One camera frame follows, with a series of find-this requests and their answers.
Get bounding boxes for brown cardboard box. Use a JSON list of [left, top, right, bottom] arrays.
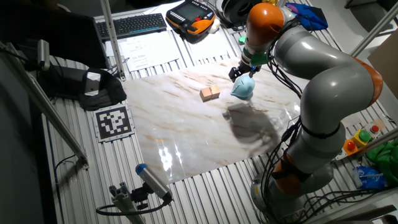
[[367, 37, 398, 100]]

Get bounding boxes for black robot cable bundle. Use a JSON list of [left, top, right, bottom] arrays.
[[260, 116, 304, 224]]

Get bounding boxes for blue plastic bag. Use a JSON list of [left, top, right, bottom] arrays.
[[352, 165, 388, 190]]

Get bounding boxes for silver camera with blue cap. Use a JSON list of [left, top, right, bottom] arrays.
[[135, 163, 174, 203]]

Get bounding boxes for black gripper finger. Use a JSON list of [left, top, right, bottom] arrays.
[[248, 65, 262, 78], [228, 67, 241, 83]]

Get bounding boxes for short aluminium profile bracket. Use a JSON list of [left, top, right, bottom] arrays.
[[108, 182, 147, 224]]

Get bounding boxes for black cable strap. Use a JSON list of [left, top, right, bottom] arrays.
[[300, 122, 342, 140], [271, 157, 313, 183]]

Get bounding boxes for black orange teach pendant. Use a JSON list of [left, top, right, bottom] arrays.
[[165, 0, 216, 44]]

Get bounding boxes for black laptop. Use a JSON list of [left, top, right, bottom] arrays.
[[0, 6, 109, 70]]

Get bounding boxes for silver grey flat device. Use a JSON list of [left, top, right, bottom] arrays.
[[84, 71, 102, 96]]

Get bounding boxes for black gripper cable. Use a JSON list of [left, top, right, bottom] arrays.
[[267, 18, 304, 99]]

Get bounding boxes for orange box red button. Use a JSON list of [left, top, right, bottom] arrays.
[[341, 139, 360, 156]]

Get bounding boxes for white round object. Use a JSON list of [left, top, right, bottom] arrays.
[[207, 17, 221, 34]]

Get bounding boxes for yellow box green button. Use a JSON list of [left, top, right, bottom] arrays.
[[352, 129, 373, 149]]

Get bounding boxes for green cloth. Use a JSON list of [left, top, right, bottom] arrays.
[[365, 139, 398, 187]]

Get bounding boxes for black camera clamp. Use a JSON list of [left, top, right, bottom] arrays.
[[130, 184, 150, 210]]

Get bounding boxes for wooden coin holder block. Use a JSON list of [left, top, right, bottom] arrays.
[[199, 85, 221, 103]]

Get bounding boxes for white printed paper sheet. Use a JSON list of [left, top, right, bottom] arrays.
[[119, 30, 181, 72], [186, 29, 233, 62]]

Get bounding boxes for black filament spool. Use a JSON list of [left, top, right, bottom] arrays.
[[221, 0, 254, 27]]

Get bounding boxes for black white fiducial marker board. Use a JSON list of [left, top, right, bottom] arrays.
[[92, 103, 136, 143]]

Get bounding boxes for blue cloth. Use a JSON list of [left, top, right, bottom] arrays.
[[284, 2, 329, 31]]

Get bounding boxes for silver grey camera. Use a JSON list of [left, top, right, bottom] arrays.
[[37, 39, 51, 72]]

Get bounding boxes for long aluminium profile strut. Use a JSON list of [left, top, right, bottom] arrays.
[[354, 128, 398, 155], [350, 1, 398, 57], [0, 42, 90, 170]]

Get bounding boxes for black computer keyboard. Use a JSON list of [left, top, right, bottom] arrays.
[[95, 12, 168, 40]]

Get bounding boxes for grey box red button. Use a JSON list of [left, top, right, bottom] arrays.
[[365, 123, 382, 138]]

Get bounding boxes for black fabric bag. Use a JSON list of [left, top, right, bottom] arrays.
[[77, 68, 127, 112]]

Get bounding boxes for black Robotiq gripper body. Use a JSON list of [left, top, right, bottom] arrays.
[[236, 60, 256, 75]]

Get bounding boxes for black camera cable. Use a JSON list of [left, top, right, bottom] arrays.
[[95, 198, 172, 217]]

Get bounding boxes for aluminium profile post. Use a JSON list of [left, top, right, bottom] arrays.
[[99, 0, 126, 82]]

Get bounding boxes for marble pattern table mat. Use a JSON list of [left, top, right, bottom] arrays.
[[122, 57, 363, 185]]

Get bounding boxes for black case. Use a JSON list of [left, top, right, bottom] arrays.
[[37, 64, 88, 101]]

